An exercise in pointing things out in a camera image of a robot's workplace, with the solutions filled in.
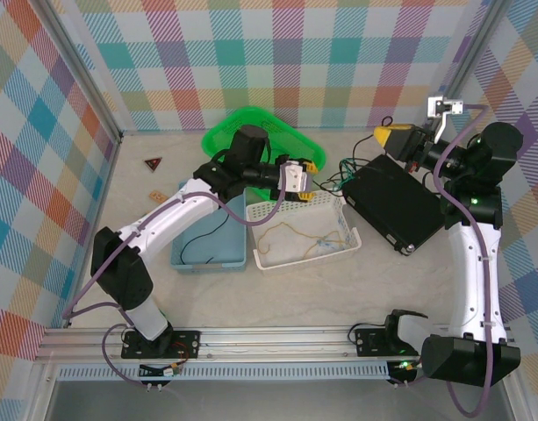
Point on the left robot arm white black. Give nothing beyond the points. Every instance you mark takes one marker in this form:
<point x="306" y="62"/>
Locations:
<point x="163" y="215"/>

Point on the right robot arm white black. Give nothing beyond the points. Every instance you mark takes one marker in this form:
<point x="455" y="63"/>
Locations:
<point x="477" y="280"/>

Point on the green plastic mesh basket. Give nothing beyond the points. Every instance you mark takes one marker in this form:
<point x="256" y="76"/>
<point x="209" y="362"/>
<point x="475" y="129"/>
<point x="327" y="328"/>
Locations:
<point x="303" y="149"/>

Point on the white plastic perforated basket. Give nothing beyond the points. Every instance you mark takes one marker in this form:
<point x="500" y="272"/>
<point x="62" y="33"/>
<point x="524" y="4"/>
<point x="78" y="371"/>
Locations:
<point x="290" y="245"/>

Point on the black flat case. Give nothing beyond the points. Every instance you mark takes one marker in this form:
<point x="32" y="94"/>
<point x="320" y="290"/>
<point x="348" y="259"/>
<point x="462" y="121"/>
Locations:
<point x="391" y="206"/>

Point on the light blue plastic tray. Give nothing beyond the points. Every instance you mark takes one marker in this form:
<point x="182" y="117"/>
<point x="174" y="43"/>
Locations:
<point x="233" y="245"/>

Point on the red triangular block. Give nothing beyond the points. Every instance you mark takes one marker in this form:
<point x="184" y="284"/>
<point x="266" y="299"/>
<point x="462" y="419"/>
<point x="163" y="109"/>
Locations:
<point x="153" y="163"/>

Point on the small tan wooden block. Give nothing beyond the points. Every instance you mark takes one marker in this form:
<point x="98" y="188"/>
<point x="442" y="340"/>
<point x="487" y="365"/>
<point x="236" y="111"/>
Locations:
<point x="156" y="195"/>

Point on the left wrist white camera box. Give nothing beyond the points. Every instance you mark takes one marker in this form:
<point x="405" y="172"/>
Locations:
<point x="295" y="177"/>

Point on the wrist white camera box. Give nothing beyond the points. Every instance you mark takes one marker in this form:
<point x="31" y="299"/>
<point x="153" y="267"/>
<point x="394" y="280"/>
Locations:
<point x="295" y="177"/>
<point x="444" y="109"/>

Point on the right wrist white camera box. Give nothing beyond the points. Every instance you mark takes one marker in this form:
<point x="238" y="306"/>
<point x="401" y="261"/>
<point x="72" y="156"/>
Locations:
<point x="444" y="109"/>

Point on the aluminium frame post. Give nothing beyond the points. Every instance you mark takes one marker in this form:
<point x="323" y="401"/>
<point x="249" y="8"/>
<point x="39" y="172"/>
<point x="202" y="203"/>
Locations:
<point x="475" y="57"/>
<point x="82" y="74"/>

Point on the aluminium mounting rail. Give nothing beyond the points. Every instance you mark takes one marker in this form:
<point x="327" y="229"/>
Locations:
<point x="273" y="344"/>

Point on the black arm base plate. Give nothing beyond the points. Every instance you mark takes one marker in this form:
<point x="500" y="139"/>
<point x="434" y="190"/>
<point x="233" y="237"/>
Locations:
<point x="187" y="342"/>
<point x="369" y="342"/>

